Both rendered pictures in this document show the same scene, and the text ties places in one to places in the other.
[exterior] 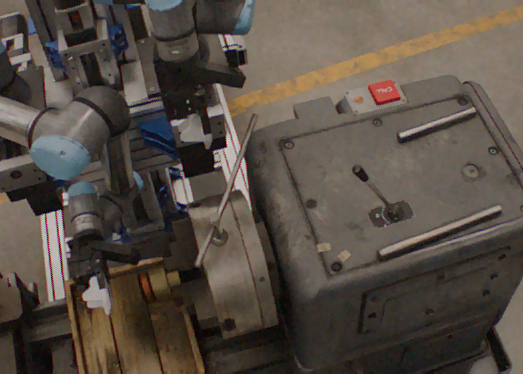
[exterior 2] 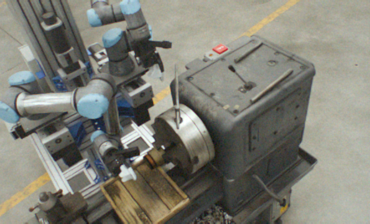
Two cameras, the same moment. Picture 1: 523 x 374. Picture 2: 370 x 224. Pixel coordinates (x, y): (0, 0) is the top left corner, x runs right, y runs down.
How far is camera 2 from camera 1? 0.51 m
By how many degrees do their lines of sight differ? 16
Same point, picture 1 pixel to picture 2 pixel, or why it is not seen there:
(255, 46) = not seen: hidden behind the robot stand
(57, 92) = not seen: hidden behind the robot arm
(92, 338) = (124, 206)
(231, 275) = (191, 134)
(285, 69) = not seen: hidden behind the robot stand
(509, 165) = (286, 56)
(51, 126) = (85, 91)
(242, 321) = (201, 156)
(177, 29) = (140, 22)
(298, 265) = (219, 117)
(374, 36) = (183, 68)
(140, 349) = (151, 200)
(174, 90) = (144, 53)
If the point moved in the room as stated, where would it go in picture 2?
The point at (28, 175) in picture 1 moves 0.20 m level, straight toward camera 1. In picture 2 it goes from (64, 140) to (91, 155)
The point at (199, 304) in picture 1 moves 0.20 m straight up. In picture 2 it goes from (178, 156) to (171, 126)
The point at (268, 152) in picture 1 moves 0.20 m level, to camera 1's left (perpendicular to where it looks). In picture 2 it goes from (183, 83) to (145, 99)
